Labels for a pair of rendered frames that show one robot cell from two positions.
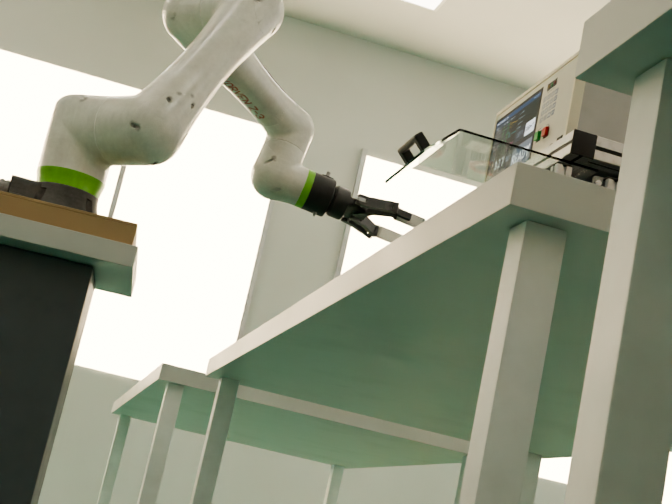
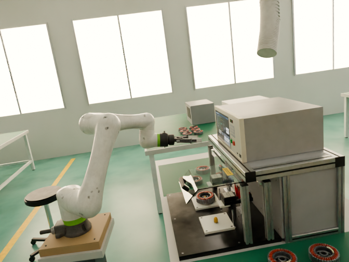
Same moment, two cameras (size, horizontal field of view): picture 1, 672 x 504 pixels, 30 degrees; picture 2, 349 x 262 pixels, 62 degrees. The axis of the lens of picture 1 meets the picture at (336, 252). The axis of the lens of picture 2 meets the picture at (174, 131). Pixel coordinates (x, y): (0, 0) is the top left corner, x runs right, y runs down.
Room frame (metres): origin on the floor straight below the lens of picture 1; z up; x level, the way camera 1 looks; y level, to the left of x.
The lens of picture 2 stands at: (0.96, -0.24, 1.59)
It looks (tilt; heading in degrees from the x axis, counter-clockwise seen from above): 13 degrees down; 7
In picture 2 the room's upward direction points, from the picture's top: 8 degrees counter-clockwise
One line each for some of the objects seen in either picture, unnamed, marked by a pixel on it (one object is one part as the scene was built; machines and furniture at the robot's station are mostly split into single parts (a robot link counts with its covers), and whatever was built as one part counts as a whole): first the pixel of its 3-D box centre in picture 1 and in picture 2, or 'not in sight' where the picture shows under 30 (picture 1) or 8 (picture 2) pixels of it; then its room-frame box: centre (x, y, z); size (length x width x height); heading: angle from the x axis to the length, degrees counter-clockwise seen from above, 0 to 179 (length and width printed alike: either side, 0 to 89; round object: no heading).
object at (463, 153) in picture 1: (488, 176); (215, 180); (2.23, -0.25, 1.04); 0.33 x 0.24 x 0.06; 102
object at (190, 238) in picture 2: not in sight; (213, 213); (2.41, -0.22, 0.76); 0.64 x 0.47 x 0.02; 12
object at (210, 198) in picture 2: not in sight; (205, 197); (2.53, -0.18, 0.80); 0.11 x 0.11 x 0.04
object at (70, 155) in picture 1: (84, 146); (72, 204); (2.29, 0.51, 0.94); 0.16 x 0.13 x 0.19; 55
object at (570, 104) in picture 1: (612, 155); (263, 125); (2.46, -0.52, 1.22); 0.44 x 0.39 x 0.20; 12
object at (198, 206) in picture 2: not in sight; (205, 201); (2.53, -0.18, 0.78); 0.15 x 0.15 x 0.01; 12
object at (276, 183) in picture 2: not in sight; (253, 179); (2.46, -0.45, 0.92); 0.66 x 0.01 x 0.30; 12
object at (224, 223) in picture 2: not in sight; (216, 222); (2.29, -0.23, 0.78); 0.15 x 0.15 x 0.01; 12
